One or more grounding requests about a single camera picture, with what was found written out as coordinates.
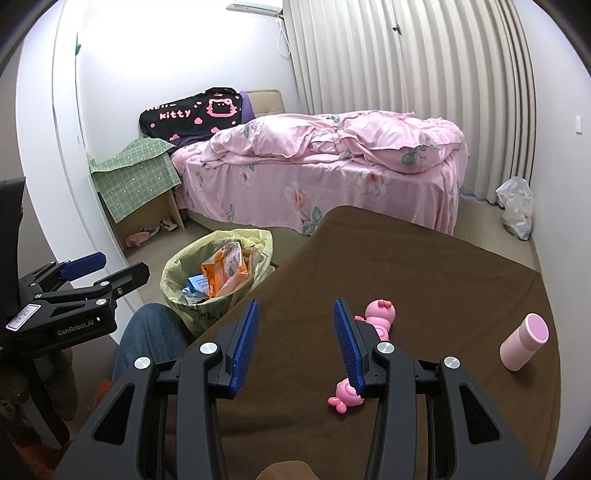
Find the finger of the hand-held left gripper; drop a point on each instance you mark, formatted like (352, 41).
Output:
(85, 265)
(127, 277)

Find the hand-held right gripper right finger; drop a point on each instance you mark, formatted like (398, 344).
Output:
(348, 348)

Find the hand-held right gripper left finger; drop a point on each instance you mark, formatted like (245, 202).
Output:
(242, 348)

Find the yellow bag lined bin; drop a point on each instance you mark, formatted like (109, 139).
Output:
(178, 277)

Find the orange snack packet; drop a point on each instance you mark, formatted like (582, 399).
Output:
(217, 272)

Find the person's right forearm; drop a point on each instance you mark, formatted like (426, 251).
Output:
(291, 471)

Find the pink slipper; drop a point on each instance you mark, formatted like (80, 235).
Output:
(138, 240)

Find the pink caterpillar toy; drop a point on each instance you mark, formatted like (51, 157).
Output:
(381, 316)

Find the person's leg in jeans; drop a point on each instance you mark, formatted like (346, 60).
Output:
(147, 337)

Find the blue white packet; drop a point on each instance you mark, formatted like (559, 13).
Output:
(196, 288)

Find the green checked cloth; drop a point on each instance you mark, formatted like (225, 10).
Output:
(134, 180)

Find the brown table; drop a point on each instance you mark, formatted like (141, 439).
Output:
(438, 277)

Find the bed with pink floral sheet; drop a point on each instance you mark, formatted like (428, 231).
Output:
(277, 194)

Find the black cat print pillow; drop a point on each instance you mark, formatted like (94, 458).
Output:
(184, 115)

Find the pink bottle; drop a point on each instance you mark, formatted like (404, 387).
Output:
(524, 344)

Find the pink floral duvet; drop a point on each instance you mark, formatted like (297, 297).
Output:
(323, 138)

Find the white plastic bag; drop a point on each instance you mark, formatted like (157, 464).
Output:
(515, 207)

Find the white pleated curtain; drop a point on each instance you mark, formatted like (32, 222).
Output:
(406, 69)

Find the white air conditioner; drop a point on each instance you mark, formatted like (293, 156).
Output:
(254, 8)

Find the small green wall hook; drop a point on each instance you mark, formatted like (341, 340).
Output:
(78, 46)

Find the white wall socket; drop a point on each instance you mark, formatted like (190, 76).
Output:
(578, 124)

